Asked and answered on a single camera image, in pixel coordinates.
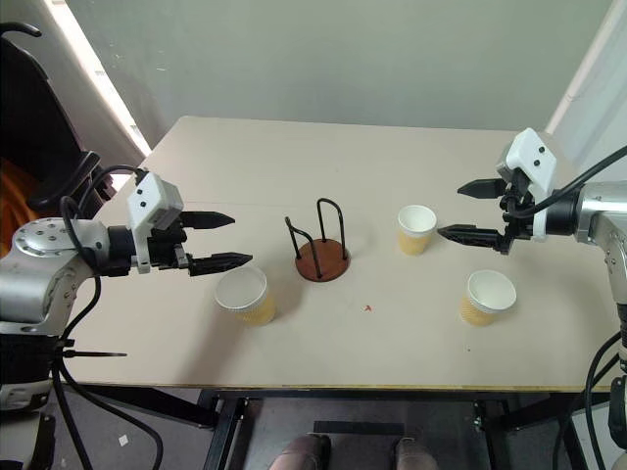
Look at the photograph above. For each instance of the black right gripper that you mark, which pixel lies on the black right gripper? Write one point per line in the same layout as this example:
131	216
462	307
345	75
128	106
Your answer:
518	215

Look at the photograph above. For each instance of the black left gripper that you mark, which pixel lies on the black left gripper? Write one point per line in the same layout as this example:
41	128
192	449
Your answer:
165	247

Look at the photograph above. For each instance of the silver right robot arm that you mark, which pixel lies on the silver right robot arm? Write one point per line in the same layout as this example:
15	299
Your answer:
605	210

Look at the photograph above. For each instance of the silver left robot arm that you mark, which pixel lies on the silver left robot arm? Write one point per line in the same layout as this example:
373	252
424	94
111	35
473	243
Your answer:
36	274

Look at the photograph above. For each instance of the yellow ribbed paper cup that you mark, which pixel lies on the yellow ribbed paper cup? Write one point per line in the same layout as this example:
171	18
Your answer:
247	296
415	230
487	298

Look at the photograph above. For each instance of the black office chair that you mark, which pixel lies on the black office chair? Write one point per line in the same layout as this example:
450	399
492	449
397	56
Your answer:
29	112

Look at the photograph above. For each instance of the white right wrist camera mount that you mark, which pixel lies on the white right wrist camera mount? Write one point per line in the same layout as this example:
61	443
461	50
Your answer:
531	152

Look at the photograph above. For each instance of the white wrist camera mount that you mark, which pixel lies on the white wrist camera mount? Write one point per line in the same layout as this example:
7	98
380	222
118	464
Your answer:
147	196
531	152

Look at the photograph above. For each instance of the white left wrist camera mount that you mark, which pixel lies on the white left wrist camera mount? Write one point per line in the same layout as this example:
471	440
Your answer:
147	196

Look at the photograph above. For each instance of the black metal table frame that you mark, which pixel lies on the black metal table frame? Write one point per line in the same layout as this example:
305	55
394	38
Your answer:
230	426

